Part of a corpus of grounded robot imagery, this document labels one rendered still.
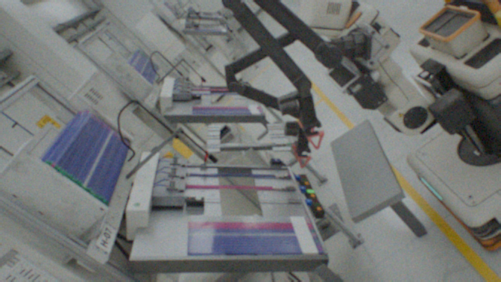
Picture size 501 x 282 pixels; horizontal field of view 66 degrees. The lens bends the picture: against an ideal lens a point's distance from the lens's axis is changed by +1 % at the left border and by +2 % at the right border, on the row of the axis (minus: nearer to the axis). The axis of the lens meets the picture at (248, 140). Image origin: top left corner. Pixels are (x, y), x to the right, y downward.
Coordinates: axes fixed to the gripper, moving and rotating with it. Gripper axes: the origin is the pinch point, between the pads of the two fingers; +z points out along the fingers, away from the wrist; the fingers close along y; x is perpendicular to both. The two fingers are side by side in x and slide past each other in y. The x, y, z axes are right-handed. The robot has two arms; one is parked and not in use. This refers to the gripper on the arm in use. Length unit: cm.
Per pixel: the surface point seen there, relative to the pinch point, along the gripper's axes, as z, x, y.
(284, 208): 8.7, -12.4, 27.3
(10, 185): -16, -112, 50
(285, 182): 9.0, -7.0, 4.9
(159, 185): 1, -67, 22
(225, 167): 8.3, -36.5, -7.6
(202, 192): 8, -49, 15
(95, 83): -8, -117, -85
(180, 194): 2, -58, 27
